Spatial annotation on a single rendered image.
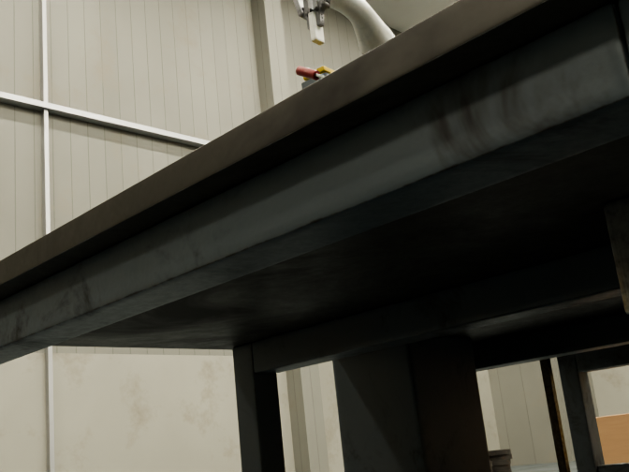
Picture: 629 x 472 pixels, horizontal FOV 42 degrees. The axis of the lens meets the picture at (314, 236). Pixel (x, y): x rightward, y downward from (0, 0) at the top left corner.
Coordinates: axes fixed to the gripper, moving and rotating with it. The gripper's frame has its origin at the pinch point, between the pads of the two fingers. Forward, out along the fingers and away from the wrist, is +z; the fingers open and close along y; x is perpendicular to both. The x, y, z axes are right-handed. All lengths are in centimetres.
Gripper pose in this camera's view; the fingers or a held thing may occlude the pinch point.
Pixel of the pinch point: (316, 28)
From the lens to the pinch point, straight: 187.1
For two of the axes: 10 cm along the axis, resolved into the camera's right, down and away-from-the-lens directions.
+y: 7.6, -2.5, -6.0
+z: 1.0, 9.6, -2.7
